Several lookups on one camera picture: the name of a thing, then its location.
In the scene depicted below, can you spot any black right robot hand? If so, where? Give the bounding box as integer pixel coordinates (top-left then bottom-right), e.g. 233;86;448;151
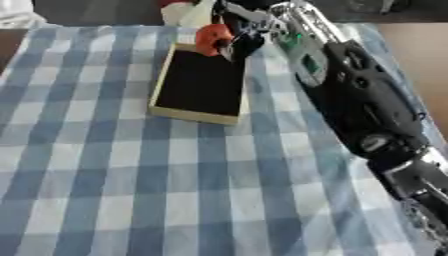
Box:
210;0;284;63

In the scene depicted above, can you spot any orange toy fruit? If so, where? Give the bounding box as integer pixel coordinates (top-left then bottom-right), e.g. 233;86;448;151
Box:
194;23;235;57

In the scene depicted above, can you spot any white plastic bag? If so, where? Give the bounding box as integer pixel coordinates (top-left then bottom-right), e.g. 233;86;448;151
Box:
159;0;219;28

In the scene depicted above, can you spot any tan cardboard box black inside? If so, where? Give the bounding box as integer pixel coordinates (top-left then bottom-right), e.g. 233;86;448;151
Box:
147;42;252;126

